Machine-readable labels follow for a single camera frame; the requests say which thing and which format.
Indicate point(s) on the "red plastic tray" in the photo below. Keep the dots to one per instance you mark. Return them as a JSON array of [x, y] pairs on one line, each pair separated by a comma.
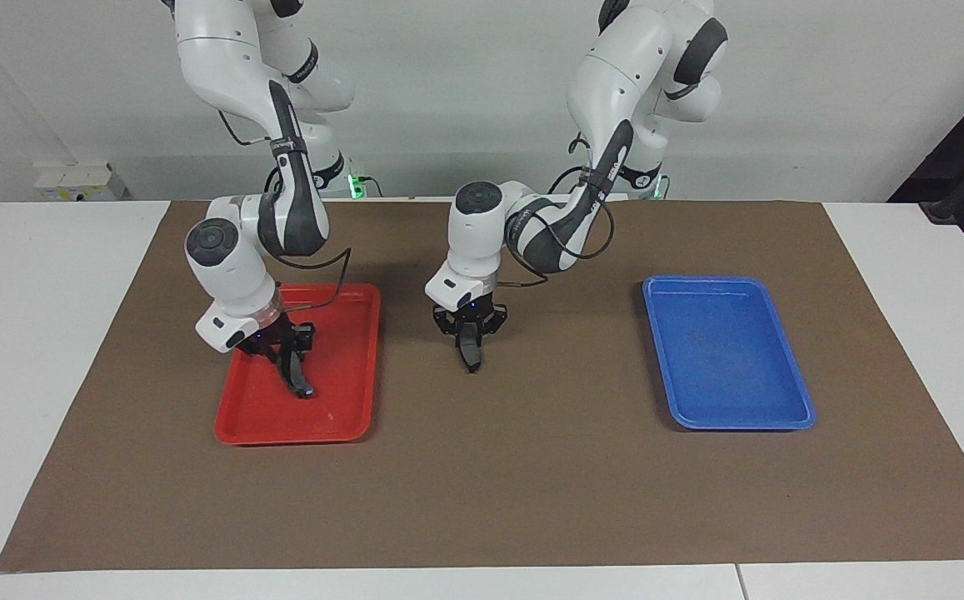
[[340, 367]]

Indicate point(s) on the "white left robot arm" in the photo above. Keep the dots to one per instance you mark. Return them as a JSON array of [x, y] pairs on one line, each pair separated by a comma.
[[477, 233]]

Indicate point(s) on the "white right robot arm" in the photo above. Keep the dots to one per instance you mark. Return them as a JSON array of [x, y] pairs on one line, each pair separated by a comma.
[[232, 267]]

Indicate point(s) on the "grey brake pad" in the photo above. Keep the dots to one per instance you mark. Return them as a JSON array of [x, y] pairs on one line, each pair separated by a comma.
[[472, 357]]

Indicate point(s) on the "brown table mat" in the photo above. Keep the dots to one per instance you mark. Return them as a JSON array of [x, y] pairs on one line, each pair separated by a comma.
[[531, 483]]

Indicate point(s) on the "white wall power box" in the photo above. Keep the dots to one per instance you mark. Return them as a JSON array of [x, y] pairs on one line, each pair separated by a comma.
[[73, 179]]

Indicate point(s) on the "curved brake shoe white web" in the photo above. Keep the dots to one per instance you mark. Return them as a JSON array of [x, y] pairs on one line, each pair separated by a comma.
[[307, 388]]

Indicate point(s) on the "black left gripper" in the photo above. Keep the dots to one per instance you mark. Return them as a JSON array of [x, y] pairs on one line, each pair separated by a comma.
[[469, 317]]

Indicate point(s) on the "blue plastic tray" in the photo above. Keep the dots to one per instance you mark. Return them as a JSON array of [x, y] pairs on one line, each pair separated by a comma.
[[723, 358]]

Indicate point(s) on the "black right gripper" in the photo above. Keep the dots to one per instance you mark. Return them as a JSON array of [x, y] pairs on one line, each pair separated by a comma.
[[282, 342]]

